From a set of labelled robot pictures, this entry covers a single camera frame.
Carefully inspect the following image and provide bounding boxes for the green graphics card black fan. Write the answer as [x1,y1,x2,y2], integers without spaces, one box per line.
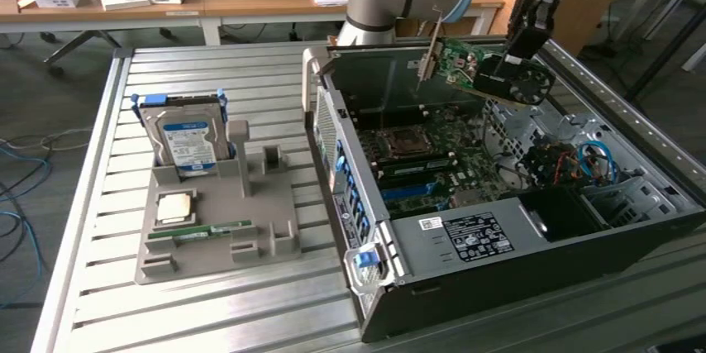
[414,4,558,109]

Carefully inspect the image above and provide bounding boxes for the wooden cabinet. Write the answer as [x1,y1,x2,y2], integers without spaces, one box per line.
[474,0,645,56]

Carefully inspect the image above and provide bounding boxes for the perforated metal disk bay cage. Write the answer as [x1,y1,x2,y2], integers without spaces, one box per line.
[482,96,558,155]

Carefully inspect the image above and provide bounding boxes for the metal CPU socket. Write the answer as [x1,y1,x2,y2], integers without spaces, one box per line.
[383,127,435,156]

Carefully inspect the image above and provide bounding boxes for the green motherboard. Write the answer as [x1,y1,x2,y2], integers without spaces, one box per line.
[352,104,519,222]

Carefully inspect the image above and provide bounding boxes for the green RAM stick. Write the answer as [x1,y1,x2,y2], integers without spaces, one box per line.
[383,158,451,174]
[147,220,254,241]

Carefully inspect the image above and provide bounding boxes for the grey chipset heatsink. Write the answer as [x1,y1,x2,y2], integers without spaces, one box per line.
[451,190,487,208]

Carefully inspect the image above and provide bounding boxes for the black plastic bay box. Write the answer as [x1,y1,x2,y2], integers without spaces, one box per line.
[518,186,613,243]

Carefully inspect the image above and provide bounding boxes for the grey metal disk bay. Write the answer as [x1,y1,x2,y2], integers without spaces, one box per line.
[578,177,683,230]

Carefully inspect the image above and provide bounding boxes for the blue expansion slot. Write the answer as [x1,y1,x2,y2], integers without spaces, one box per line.
[380,184,438,202]

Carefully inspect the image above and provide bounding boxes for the grey power supply with label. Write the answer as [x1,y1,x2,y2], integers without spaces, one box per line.
[384,198,553,284]

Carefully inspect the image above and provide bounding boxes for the open black PC case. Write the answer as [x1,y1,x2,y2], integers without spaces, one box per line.
[302,32,706,344]

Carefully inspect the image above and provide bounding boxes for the blue case latch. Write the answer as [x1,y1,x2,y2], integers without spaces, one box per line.
[352,250,383,268]

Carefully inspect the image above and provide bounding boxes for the hard disk in blue caddy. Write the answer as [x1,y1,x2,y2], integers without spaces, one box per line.
[131,88,231,179]

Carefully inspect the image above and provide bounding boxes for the grey parts rack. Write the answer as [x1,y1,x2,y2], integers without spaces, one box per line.
[133,119,303,287]

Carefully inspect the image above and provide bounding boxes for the beige CPU chip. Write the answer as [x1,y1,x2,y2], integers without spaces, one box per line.
[155,193,194,222]

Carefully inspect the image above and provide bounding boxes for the black wheeled desk leg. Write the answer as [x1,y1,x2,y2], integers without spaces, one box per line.
[41,29,124,77]

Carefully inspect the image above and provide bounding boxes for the black wire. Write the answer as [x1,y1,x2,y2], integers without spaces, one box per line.
[487,121,531,180]

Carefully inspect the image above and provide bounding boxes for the coloured power wire bundle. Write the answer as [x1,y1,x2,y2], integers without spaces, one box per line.
[523,144,581,187]

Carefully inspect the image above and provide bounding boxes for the blue data wire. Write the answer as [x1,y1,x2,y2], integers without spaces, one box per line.
[575,141,621,185]

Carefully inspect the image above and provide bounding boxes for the white floor cable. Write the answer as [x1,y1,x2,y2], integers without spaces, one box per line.
[0,127,93,152]

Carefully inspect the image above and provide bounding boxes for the blue floor cable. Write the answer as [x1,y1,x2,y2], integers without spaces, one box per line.
[0,150,52,308]

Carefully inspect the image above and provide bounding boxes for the black floor cable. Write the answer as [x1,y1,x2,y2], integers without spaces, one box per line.
[0,181,28,263]

